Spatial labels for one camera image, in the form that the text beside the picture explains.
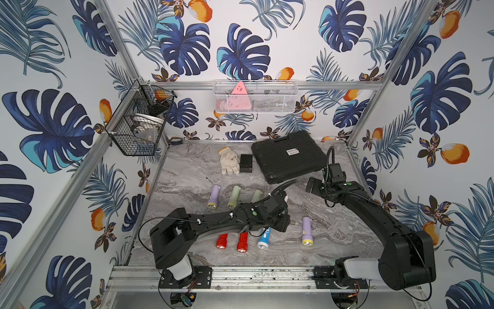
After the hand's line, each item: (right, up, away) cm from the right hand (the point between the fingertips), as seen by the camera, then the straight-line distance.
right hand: (317, 187), depth 88 cm
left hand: (-16, -11, -9) cm, 22 cm away
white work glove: (-43, +12, +22) cm, 50 cm away
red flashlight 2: (-34, -23, -8) cm, 42 cm away
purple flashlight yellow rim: (-49, -8, +5) cm, 50 cm away
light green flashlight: (-39, -5, +7) cm, 40 cm away
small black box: (-33, +11, +19) cm, 39 cm away
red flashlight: (-43, -22, -7) cm, 49 cm away
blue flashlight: (-25, -21, -6) cm, 33 cm away
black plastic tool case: (-10, +15, +18) cm, 25 cm away
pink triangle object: (-36, +41, +2) cm, 55 cm away
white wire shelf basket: (-28, +43, +5) cm, 52 cm away
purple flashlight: (-6, -18, -4) cm, 20 cm away
